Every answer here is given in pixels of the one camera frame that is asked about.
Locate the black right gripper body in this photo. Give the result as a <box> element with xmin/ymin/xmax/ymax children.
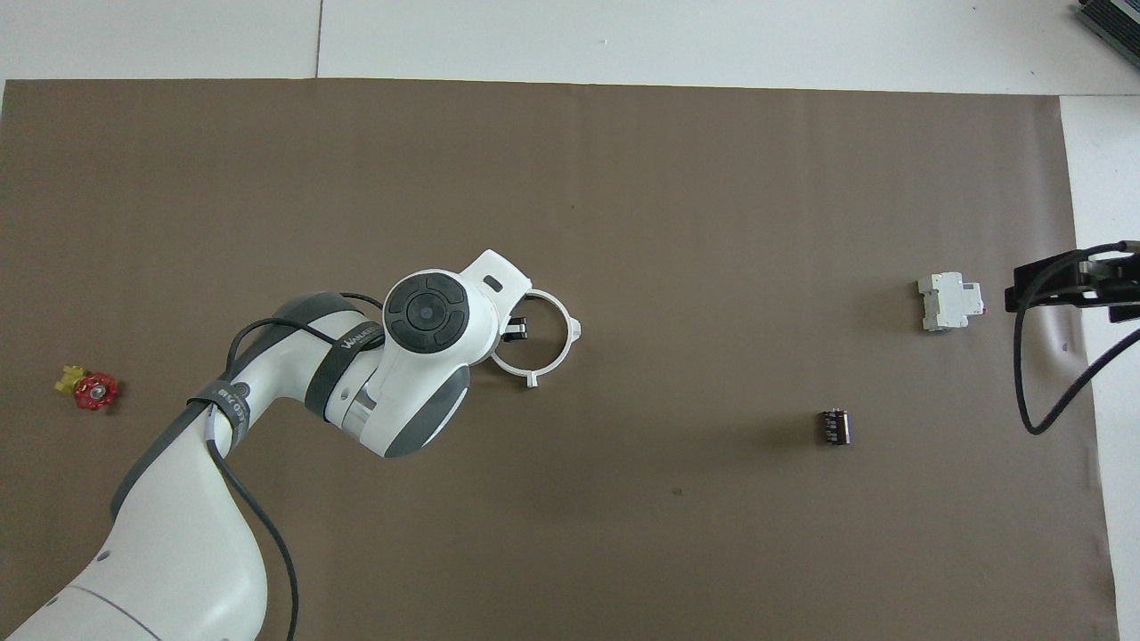
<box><xmin>1080</xmin><ymin>240</ymin><xmax>1140</xmax><ymax>324</ymax></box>

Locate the white half pipe clamp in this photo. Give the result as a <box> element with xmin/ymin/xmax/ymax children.
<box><xmin>525</xmin><ymin>278</ymin><xmax>583</xmax><ymax>389</ymax></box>
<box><xmin>488</xmin><ymin>285</ymin><xmax>538</xmax><ymax>385</ymax></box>

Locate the white circuit breaker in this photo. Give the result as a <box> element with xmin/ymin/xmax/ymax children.
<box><xmin>917</xmin><ymin>272</ymin><xmax>986</xmax><ymax>333</ymax></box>

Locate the black ribbed device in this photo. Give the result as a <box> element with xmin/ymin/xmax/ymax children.
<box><xmin>1073</xmin><ymin>0</ymin><xmax>1140</xmax><ymax>61</ymax></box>

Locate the brown paper table mat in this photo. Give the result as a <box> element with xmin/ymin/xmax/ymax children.
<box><xmin>0</xmin><ymin>77</ymin><xmax>1120</xmax><ymax>641</ymax></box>

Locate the red and yellow valve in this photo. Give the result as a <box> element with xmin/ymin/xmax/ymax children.
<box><xmin>55</xmin><ymin>363</ymin><xmax>120</xmax><ymax>412</ymax></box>

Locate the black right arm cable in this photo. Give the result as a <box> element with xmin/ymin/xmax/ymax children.
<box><xmin>1013</xmin><ymin>285</ymin><xmax>1140</xmax><ymax>436</ymax></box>

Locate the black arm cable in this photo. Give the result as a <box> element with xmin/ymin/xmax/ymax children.
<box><xmin>1013</xmin><ymin>285</ymin><xmax>1140</xmax><ymax>436</ymax></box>
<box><xmin>203</xmin><ymin>291</ymin><xmax>386</xmax><ymax>641</ymax></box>

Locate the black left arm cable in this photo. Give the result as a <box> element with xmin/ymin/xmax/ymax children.
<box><xmin>203</xmin><ymin>291</ymin><xmax>386</xmax><ymax>641</ymax></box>

